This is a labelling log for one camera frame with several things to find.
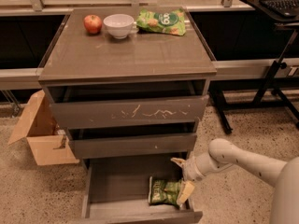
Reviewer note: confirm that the white bowl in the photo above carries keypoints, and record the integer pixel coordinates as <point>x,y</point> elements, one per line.
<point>119,25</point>

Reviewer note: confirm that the black laptop stand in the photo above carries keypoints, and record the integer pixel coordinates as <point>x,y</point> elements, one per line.
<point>268,91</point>

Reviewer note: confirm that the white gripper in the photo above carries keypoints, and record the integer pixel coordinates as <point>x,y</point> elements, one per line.
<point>189,171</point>

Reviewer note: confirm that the grey drawer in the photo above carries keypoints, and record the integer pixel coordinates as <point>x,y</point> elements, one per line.
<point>117,192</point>
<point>128,104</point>
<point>133,140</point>

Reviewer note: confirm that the grey bottom drawer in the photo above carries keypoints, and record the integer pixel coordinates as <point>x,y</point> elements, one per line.
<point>117,192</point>

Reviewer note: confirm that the red apple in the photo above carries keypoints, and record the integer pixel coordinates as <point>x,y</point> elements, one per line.
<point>92,24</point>

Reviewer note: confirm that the light green snack bag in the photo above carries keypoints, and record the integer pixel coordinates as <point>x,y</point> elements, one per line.
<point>171,23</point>

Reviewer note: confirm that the green jalapeno chip bag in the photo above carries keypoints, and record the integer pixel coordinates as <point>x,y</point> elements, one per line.
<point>163,191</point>

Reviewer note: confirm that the grey drawer cabinet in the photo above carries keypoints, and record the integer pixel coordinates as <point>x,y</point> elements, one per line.
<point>78,58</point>

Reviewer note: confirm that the grey top drawer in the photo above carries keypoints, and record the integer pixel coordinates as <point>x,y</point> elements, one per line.
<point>128,104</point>

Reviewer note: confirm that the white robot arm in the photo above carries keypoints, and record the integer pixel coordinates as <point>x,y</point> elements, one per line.
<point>221,155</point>

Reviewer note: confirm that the grey middle drawer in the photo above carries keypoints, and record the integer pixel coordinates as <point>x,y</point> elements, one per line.
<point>133,140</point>

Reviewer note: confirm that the open cardboard box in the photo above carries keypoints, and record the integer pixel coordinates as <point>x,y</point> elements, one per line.
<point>47,141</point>

